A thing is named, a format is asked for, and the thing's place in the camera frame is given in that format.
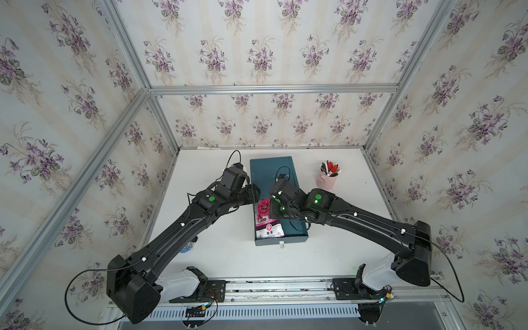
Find pink flower seed bag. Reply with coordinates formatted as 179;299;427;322
255;199;285;240

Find teal three-drawer cabinet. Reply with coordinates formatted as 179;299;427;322
250;156;309;247

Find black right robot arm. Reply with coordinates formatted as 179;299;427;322
269;179;433;291

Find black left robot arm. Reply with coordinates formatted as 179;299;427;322
107;162;260;324

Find pink pen cup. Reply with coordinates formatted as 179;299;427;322
316;171;338;191

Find red and black pens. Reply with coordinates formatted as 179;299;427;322
320;161;341;177

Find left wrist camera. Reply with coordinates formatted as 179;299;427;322
232;162;244;170

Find blue keychain with key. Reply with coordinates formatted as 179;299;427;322
180;236;198;253

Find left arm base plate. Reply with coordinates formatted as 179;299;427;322
169;280;227;303

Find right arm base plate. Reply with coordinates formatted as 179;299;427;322
330;278;392;301

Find aluminium front rail frame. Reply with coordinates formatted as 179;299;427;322
98;275;467;330

